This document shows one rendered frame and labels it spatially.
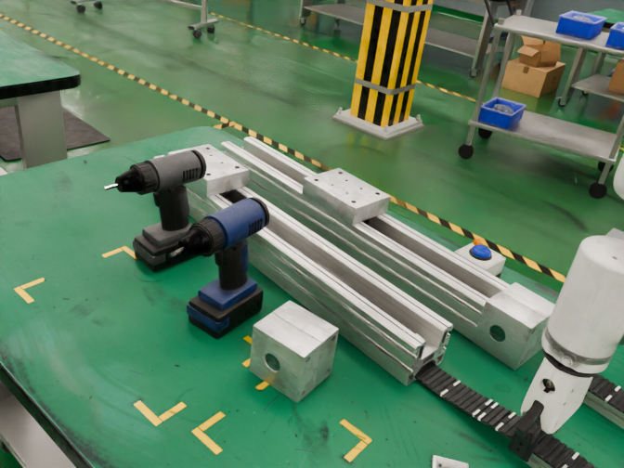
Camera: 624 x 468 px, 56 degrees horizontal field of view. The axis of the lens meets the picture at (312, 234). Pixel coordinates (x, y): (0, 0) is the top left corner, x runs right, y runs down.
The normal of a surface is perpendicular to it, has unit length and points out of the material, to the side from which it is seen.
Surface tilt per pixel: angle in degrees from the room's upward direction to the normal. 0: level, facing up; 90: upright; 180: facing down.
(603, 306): 89
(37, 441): 0
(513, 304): 0
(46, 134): 90
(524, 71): 88
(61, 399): 0
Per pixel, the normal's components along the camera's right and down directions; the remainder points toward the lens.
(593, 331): -0.40, 0.48
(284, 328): 0.11, -0.85
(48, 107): 0.74, 0.42
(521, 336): -0.74, 0.27
